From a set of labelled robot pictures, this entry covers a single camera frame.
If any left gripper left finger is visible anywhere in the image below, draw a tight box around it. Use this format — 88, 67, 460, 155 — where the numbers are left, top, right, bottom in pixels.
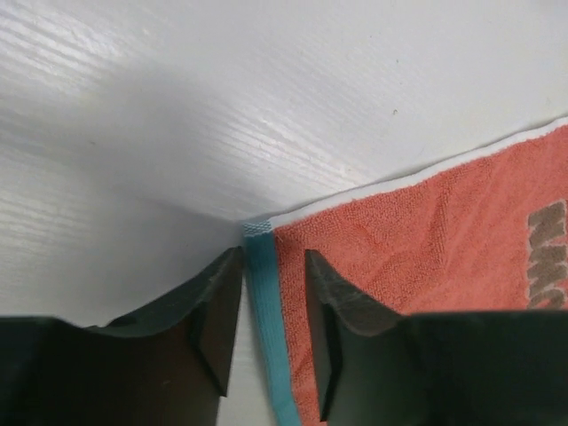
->
1, 247, 243, 425

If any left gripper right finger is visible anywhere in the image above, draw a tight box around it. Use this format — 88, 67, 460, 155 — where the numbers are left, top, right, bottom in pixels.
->
304, 249, 567, 425

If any red white towel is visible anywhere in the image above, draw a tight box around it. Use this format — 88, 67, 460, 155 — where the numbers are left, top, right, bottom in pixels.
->
243, 118, 567, 425

